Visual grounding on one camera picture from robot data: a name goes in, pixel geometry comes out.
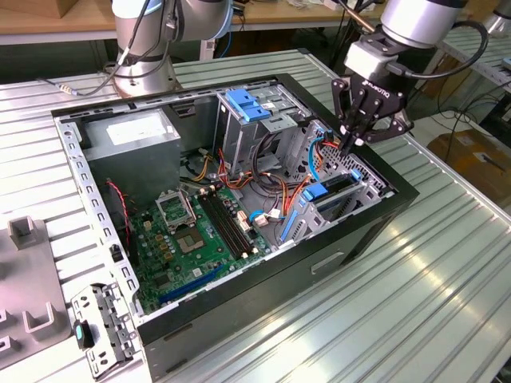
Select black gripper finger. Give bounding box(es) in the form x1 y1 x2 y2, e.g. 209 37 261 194
331 77 370 156
353 99 414 148

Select orange red power wire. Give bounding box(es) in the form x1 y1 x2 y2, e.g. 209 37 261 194
295 133 348 200

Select blue data wire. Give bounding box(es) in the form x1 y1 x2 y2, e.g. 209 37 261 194
307 126 340 184

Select hard disk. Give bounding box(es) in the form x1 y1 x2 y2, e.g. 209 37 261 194
279 167 363 244

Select grey metal disk bay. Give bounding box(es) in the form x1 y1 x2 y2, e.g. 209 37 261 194
275 118 397 251

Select black tripod stand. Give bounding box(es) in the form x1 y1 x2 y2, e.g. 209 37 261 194
327 0 362 79

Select cardboard box with label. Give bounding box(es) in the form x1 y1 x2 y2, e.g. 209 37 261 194
426 129 511 204

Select blue plastic drive latch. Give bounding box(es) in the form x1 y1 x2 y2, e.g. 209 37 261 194
225 89 273 124

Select grey metal drive cage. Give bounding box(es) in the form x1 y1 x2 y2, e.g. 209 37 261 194
213 81 312 180

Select black RAM slot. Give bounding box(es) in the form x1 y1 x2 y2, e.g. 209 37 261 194
212 187 259 255
198 191 243 259
203 190 248 258
208 188 253 256

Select metal socket cover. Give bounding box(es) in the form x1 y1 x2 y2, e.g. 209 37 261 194
154 190 198 235

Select CPU socket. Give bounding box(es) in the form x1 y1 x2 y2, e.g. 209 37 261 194
172 226 208 257

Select black open PC case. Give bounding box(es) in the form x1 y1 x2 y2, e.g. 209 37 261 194
50 73 420 382

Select grey power supply unit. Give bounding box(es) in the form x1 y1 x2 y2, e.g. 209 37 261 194
81 108 183 208

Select green motherboard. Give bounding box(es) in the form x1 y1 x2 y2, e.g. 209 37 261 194
129 185 272 316

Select blue expansion slot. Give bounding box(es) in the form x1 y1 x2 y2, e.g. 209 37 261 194
158 265 224 306

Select black case fan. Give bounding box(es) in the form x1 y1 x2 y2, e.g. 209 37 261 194
101 179 141 268

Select small brown box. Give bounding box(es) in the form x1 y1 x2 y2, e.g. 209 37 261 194
55 0 115 19

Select black latch teal button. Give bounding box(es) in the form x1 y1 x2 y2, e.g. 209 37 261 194
73 318 97 351

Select grey parts rack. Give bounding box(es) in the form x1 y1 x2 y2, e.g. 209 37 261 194
0 215 77 372

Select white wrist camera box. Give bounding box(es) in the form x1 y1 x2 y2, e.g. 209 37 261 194
343 38 401 77

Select black cable bronze plug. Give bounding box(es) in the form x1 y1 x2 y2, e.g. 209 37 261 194
337 0 377 34

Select wooden desk white frame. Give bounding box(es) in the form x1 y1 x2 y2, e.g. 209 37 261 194
0 0 474 77

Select black round wire loop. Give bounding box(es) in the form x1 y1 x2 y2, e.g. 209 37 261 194
252 131 288 192

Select black camera cable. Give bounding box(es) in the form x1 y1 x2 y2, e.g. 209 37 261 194
389 20 490 80

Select orange red wire bundle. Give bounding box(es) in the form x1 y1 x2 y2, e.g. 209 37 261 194
213 148 299 219

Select small blue wire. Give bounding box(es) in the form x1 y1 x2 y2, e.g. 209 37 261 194
247 209 287 228

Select yellow orange wires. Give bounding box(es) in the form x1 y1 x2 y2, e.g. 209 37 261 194
194 149 215 183

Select black hanging cable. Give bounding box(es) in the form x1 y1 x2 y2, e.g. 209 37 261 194
163 0 179 65

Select red black twisted wire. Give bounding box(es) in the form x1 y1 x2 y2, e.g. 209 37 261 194
105 180 131 244

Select grey cable metal plug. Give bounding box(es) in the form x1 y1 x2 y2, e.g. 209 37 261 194
38 0 155 97

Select metal slot bracket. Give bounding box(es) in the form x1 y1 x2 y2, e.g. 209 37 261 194
70 281 140 380

